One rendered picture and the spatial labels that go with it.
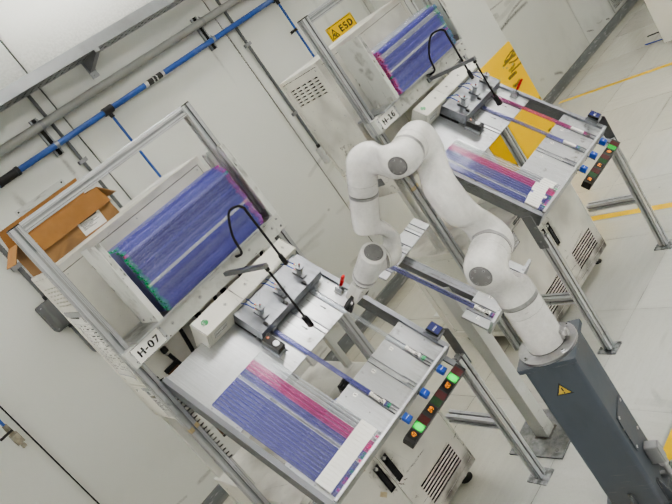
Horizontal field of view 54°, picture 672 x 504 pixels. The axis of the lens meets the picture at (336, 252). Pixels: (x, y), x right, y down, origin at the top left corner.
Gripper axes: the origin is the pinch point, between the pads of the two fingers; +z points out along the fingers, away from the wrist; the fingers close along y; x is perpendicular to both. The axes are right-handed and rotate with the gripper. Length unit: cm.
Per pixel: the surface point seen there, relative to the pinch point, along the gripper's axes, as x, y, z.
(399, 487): 51, 25, 54
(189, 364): -32, 50, 17
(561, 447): 93, -26, 45
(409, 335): 21.6, -5.1, 7.1
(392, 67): -56, -104, -4
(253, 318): -25.0, 25.1, 9.3
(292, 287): -22.4, 6.5, 8.9
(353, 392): 18.5, 24.9, 7.6
